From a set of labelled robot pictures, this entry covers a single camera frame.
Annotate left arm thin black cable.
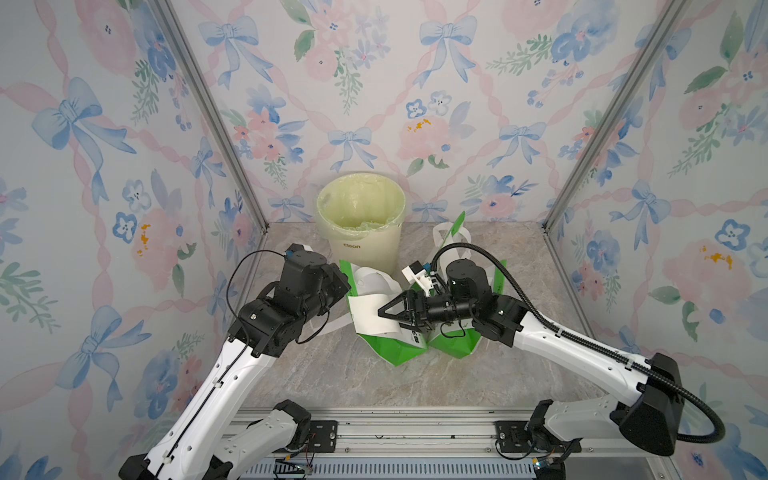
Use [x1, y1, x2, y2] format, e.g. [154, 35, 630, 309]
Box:
[225, 248, 331, 346]

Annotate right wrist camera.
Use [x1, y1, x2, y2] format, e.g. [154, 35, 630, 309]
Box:
[401, 261, 436, 297]

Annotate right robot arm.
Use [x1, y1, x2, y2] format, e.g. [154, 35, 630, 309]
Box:
[376, 259, 684, 456]

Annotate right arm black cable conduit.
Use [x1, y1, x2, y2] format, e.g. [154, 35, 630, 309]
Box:
[428, 242, 726, 445]

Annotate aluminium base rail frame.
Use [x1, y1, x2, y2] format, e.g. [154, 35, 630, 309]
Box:
[225, 408, 682, 479]

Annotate green white paper bag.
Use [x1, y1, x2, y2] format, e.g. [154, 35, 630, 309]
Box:
[428, 211, 472, 266]
[426, 259, 506, 359]
[322, 260, 427, 366]

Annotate cream plastic trash bin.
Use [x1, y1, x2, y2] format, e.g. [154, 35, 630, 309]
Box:
[316, 172, 408, 283]

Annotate aluminium corner post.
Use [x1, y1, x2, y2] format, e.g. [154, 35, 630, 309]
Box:
[541, 0, 691, 232]
[146, 0, 269, 232]

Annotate white paper receipt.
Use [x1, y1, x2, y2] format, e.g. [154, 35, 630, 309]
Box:
[348, 293, 414, 338]

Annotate left aluminium corner post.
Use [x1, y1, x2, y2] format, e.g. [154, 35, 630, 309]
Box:
[146, 0, 269, 232]

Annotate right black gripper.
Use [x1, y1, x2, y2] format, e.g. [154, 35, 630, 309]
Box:
[379, 286, 477, 329]

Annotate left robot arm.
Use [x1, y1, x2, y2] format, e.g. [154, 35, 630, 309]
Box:
[118, 244, 350, 479]

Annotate right aluminium corner post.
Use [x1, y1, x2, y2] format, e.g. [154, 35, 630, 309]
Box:
[541, 0, 691, 232]

